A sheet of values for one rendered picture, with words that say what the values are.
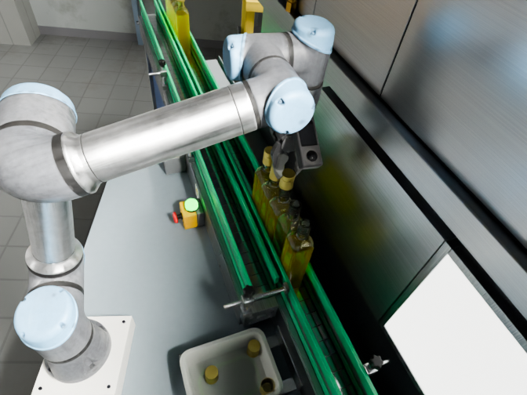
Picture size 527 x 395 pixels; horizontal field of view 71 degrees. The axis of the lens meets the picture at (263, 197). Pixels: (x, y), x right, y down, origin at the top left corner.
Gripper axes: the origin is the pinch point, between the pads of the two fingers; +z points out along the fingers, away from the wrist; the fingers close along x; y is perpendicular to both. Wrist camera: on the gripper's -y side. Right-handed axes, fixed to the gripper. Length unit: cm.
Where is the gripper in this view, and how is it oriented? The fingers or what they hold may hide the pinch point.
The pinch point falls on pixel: (288, 175)
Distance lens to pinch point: 88.3
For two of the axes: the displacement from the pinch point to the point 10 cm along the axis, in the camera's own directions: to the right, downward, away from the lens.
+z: -1.0, 6.6, 7.5
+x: -9.5, 1.6, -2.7
